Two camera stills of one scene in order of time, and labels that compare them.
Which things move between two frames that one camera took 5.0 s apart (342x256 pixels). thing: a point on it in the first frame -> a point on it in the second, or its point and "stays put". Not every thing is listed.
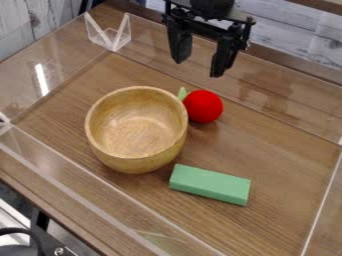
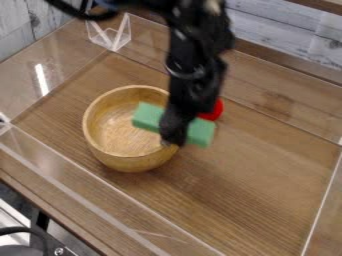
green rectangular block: [225, 187] -> [148, 116]
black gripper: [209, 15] -> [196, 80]
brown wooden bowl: [137, 127] stays put
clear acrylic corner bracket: [112, 38] stays put
